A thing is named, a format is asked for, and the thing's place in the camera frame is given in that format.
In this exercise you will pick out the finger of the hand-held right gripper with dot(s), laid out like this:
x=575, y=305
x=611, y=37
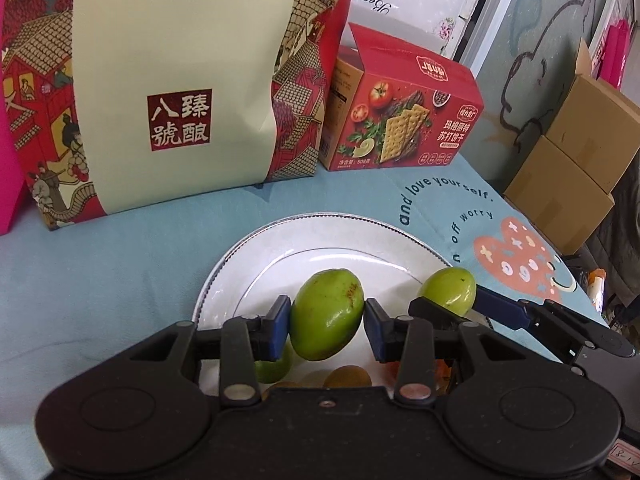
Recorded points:
x=500, y=307
x=435, y=312

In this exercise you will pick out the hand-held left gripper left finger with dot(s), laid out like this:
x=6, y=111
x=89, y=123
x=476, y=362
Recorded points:
x=277, y=330

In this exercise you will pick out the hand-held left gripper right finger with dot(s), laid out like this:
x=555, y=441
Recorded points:
x=377, y=332

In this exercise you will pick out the small green mango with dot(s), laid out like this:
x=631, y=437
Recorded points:
x=450, y=287

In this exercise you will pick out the small green jujube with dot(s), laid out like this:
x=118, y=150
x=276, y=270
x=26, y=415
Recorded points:
x=272, y=371

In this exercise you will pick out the large green mango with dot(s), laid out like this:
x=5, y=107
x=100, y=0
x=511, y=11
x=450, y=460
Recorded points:
x=327, y=317

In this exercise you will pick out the brown kiwi fruit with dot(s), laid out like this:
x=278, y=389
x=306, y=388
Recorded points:
x=346, y=377

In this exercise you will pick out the orange tangerine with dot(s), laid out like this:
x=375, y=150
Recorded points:
x=443, y=374

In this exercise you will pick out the white plate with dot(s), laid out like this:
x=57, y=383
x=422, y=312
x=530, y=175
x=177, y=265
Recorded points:
x=300, y=240

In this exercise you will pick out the dark cloth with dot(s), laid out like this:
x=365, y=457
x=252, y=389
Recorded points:
x=622, y=260

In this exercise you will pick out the brown cardboard box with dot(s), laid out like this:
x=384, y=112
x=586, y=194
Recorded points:
x=555, y=200
x=600, y=135

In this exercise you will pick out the blue printed cloth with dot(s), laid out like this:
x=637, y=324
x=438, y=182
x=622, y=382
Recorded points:
x=100, y=285

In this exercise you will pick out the red cracker box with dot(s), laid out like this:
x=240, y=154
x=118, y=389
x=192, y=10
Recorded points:
x=400, y=115

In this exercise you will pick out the pink paper bag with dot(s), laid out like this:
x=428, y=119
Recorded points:
x=614, y=55

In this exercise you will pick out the red patterned gift bag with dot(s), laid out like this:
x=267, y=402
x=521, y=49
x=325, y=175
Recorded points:
x=150, y=60

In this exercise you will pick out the pink bag edge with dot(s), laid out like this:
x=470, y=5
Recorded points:
x=9, y=135

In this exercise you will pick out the teal cartoon wall poster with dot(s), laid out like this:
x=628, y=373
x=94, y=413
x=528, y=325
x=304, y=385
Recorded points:
x=540, y=35

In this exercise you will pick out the white frame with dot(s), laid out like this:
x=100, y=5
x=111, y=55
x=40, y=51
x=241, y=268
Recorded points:
x=482, y=0

